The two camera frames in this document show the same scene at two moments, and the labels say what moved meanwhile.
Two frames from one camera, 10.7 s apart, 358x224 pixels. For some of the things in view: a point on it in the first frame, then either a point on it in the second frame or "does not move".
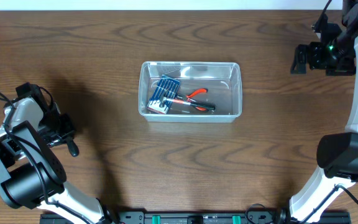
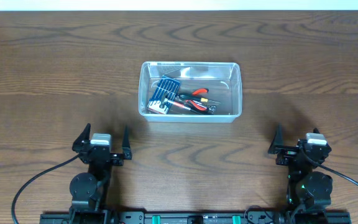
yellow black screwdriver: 73,147 -> 199,99
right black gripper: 303,59 -> 299,151
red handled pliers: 188,98 does not move
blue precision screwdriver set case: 167,88 does not move
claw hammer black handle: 163,100 -> 209,111
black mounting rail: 252,217 does not move
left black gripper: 66,134 -> 101,154
